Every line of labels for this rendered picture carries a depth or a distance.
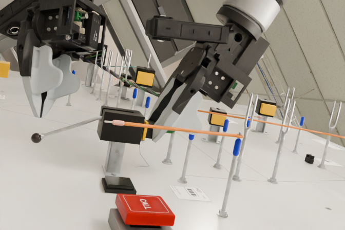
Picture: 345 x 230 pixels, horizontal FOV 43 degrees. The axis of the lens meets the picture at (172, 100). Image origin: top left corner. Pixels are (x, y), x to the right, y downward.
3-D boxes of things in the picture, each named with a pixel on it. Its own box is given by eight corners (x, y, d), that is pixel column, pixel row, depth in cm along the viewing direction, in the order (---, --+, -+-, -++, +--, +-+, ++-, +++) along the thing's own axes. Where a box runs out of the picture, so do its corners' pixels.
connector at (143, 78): (151, 84, 119) (153, 73, 119) (152, 85, 117) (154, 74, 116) (135, 82, 118) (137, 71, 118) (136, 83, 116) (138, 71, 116)
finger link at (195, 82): (184, 116, 58) (217, 61, 59) (175, 110, 57) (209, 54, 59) (172, 113, 62) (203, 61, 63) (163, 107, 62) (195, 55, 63)
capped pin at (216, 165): (221, 169, 75) (231, 120, 74) (212, 167, 75) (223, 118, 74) (221, 167, 76) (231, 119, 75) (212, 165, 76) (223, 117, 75)
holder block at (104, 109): (96, 132, 63) (101, 105, 62) (134, 136, 64) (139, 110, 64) (99, 140, 59) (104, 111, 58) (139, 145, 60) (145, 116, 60)
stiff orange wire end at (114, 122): (102, 122, 47) (103, 117, 47) (240, 137, 54) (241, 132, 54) (105, 125, 46) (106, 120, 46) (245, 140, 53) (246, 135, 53)
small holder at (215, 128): (218, 136, 102) (225, 107, 101) (223, 146, 93) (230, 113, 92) (199, 133, 102) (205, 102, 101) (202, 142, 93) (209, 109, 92)
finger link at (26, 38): (20, 73, 54) (31, 6, 56) (11, 73, 55) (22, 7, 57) (46, 82, 59) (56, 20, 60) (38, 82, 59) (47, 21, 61)
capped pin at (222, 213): (213, 213, 54) (231, 130, 53) (222, 211, 55) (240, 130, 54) (222, 218, 53) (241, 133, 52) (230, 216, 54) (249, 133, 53)
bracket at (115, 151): (101, 166, 64) (107, 133, 63) (117, 167, 65) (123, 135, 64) (105, 177, 60) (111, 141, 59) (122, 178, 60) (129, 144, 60)
